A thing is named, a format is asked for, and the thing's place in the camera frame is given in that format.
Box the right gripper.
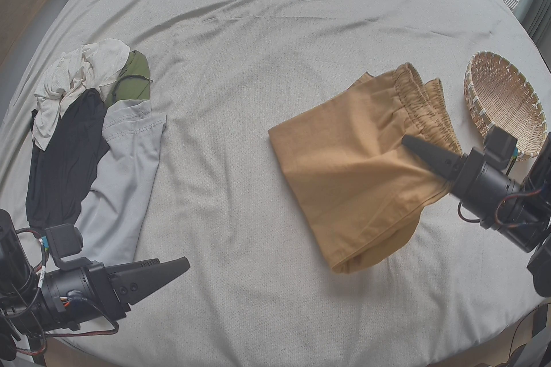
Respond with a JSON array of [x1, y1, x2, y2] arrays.
[[401, 135, 522, 225]]

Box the round woven basket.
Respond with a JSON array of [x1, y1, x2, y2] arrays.
[[464, 50, 547, 163]]

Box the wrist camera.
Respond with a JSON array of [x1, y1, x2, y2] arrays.
[[44, 225, 93, 272], [483, 126, 518, 172]]

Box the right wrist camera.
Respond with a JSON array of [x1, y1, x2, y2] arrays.
[[483, 126, 518, 172]]

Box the white garment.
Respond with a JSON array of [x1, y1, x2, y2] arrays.
[[32, 38, 131, 151]]

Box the tan drawstring shorts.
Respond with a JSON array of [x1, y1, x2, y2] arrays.
[[268, 62, 463, 275]]

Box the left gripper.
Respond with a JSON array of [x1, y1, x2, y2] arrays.
[[42, 257, 191, 325]]

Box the pale grey garment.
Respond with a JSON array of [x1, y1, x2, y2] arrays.
[[73, 99, 168, 271]]

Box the green garment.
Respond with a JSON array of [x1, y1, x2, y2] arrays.
[[103, 50, 152, 108]]

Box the black garment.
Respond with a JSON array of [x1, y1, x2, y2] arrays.
[[25, 89, 110, 230]]

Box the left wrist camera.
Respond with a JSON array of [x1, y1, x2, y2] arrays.
[[44, 225, 93, 272]]

